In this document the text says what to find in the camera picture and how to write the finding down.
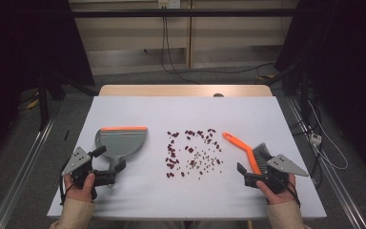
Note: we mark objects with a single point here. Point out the white table board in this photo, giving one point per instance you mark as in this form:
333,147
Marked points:
171,197

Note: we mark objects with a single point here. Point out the white power adapter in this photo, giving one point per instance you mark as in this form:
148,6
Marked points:
315,139

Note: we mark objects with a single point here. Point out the person's left hand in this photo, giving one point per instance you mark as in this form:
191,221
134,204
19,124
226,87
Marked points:
81,192

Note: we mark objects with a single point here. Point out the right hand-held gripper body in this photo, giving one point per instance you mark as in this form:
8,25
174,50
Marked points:
284,165

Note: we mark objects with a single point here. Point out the wooden table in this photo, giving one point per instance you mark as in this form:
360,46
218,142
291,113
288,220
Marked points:
171,90

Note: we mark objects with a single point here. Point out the black metal stand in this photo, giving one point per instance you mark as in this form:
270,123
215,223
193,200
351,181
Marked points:
43,101

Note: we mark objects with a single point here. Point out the red kidney beans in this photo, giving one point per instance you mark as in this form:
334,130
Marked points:
171,149

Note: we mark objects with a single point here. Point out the black curtain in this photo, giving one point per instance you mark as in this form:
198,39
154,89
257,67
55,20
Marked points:
346,47
22,41

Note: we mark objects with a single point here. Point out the person's right hand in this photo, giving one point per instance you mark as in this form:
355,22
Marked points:
281,197

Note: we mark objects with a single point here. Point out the black horizontal bar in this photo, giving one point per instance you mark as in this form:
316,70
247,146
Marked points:
184,13

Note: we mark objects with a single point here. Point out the small green beans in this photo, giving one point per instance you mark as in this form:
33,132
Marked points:
200,158

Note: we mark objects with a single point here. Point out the white wall socket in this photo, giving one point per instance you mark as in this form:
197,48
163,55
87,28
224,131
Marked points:
169,3

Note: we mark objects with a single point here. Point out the aluminium floor rail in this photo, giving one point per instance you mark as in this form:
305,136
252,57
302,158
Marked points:
327,171
22,171

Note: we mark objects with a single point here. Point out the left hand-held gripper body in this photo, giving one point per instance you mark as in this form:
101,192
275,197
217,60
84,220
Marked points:
76,160

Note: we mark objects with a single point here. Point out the grey dustpan with orange lip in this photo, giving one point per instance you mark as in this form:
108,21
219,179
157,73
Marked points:
124,144

